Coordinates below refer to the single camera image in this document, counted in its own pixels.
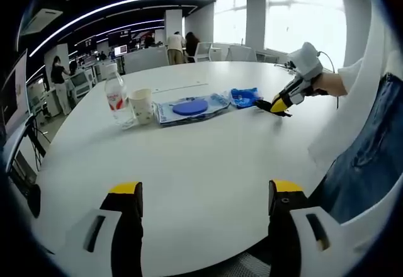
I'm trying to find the small cable clutter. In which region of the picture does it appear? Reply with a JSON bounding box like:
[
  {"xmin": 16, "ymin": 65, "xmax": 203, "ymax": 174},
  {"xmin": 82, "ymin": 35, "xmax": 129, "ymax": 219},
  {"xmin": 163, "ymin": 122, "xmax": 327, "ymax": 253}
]
[{"xmin": 273, "ymin": 60, "xmax": 297, "ymax": 74}]

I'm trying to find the white table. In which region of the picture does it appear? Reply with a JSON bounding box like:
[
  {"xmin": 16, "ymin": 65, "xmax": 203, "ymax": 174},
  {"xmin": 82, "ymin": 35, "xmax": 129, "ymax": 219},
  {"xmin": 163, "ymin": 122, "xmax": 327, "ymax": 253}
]
[{"xmin": 30, "ymin": 60, "xmax": 350, "ymax": 274}]

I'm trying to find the person's white shirt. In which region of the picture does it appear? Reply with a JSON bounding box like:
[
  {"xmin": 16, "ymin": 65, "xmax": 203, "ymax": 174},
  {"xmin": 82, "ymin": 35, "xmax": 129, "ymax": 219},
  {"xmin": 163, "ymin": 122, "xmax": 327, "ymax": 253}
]
[{"xmin": 307, "ymin": 0, "xmax": 400, "ymax": 169}]

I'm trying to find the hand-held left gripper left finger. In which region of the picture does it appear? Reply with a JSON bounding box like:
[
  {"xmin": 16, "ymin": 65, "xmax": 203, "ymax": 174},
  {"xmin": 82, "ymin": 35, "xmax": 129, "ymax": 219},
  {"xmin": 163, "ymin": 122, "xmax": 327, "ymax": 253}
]
[{"xmin": 64, "ymin": 181, "xmax": 144, "ymax": 277}]

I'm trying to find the person's blue jeans leg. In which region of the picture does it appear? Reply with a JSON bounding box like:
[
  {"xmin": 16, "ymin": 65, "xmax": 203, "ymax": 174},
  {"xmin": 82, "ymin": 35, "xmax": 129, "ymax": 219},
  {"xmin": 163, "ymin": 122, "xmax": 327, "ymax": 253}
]
[{"xmin": 326, "ymin": 72, "xmax": 403, "ymax": 226}]

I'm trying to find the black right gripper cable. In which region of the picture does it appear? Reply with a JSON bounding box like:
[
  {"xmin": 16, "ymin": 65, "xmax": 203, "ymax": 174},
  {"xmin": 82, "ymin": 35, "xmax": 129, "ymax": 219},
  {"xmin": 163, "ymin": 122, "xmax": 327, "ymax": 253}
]
[{"xmin": 317, "ymin": 50, "xmax": 340, "ymax": 110}]

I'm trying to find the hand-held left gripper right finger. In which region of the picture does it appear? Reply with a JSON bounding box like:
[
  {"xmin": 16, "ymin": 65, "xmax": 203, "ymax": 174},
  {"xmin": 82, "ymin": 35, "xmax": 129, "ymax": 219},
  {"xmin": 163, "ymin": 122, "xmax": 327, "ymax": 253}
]
[{"xmin": 268, "ymin": 179, "xmax": 356, "ymax": 277}]

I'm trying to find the blue tissue pack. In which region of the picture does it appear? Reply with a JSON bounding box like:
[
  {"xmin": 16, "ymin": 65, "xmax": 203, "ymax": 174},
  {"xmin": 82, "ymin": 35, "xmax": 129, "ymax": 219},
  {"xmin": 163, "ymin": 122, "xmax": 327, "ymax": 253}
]
[{"xmin": 229, "ymin": 86, "xmax": 264, "ymax": 110}]

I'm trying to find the black oval object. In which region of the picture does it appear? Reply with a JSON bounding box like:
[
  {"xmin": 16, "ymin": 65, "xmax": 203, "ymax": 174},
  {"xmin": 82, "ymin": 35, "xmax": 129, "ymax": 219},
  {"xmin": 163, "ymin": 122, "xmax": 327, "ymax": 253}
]
[{"xmin": 29, "ymin": 183, "xmax": 42, "ymax": 218}]

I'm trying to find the clear plastic water bottle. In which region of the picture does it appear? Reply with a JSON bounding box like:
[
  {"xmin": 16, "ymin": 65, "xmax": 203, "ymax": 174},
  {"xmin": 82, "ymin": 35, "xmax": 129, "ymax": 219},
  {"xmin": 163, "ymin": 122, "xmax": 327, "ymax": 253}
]
[{"xmin": 104, "ymin": 62, "xmax": 137, "ymax": 130}]

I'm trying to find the wet wipes pack blue lid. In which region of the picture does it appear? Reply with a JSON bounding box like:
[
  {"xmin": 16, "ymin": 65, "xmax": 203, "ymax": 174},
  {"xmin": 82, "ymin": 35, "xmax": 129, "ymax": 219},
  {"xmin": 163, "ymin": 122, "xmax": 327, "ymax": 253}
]
[{"xmin": 153, "ymin": 93, "xmax": 233, "ymax": 128}]

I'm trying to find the computer monitor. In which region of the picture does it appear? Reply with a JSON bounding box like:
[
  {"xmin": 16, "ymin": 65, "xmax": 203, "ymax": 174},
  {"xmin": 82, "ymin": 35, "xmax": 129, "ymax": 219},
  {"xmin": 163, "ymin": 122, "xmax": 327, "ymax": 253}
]
[{"xmin": 0, "ymin": 50, "xmax": 32, "ymax": 133}]

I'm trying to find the white kiosk machine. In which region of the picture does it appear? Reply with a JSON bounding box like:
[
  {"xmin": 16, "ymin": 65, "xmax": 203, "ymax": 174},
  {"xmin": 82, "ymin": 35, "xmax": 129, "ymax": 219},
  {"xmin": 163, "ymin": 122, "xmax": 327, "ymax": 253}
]
[{"xmin": 71, "ymin": 70, "xmax": 94, "ymax": 99}]

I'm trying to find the patterned paper cup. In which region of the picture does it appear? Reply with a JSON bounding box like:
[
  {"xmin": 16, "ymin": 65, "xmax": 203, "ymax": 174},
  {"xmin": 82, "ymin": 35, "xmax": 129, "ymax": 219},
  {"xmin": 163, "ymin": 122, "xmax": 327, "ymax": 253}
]
[{"xmin": 128, "ymin": 88, "xmax": 154, "ymax": 125}]

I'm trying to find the person's right hand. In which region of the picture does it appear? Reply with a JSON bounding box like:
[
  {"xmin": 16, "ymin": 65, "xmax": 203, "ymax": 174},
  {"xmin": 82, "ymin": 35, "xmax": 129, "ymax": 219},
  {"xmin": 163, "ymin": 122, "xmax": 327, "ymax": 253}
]
[{"xmin": 311, "ymin": 71, "xmax": 348, "ymax": 97}]

